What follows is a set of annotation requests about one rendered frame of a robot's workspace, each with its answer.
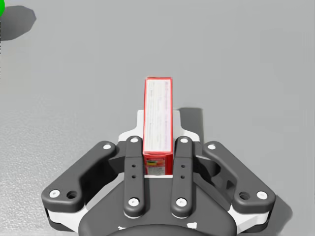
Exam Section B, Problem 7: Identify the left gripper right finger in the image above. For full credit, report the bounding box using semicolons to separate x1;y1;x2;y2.
170;110;277;219

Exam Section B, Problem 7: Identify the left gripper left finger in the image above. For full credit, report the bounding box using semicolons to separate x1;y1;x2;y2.
41;110;146;219

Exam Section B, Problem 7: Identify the red and white carton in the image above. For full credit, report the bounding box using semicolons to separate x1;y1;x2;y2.
142;76;174;177

